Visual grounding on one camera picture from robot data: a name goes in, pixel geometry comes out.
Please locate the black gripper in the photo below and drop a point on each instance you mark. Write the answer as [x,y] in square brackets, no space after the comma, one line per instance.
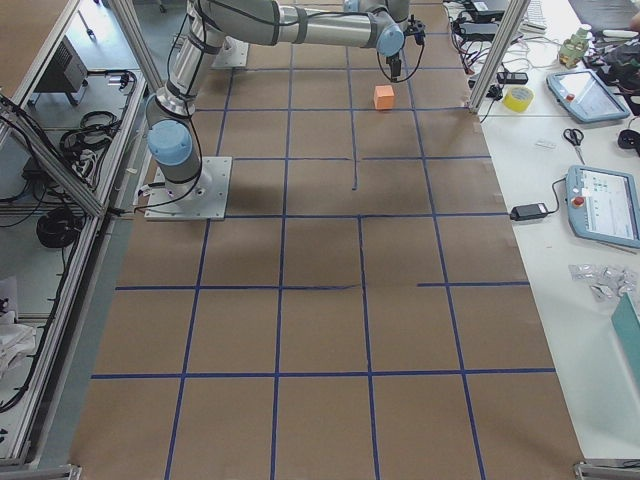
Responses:
[394,62]

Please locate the black handled scissors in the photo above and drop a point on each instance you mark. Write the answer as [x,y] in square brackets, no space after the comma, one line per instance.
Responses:
[575,137]

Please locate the black power adapter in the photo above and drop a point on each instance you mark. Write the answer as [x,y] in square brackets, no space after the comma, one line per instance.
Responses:
[528,212]

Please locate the teach pendant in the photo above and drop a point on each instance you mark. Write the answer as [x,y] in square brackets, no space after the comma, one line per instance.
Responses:
[603,205]
[586,97]

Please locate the far teach pendant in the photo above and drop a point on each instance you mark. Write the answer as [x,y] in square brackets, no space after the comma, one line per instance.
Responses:
[586,97]

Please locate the yellow tape roll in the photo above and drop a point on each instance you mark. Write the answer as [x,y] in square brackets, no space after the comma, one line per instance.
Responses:
[518,98]

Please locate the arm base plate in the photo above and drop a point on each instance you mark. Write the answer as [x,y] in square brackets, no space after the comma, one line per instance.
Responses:
[205,199]
[233,54]

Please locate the bag of screws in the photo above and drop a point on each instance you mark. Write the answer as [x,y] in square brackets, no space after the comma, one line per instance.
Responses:
[607,282]

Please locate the white cloth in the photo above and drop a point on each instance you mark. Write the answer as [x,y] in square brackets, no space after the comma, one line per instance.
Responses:
[17,340]

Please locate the aluminium frame post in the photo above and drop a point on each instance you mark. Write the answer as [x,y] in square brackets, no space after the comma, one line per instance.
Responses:
[509,25]

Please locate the near teach pendant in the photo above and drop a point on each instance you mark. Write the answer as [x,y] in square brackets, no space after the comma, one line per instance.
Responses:
[603,205]

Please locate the orange foam block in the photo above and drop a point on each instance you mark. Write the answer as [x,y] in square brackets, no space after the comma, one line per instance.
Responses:
[384,97]

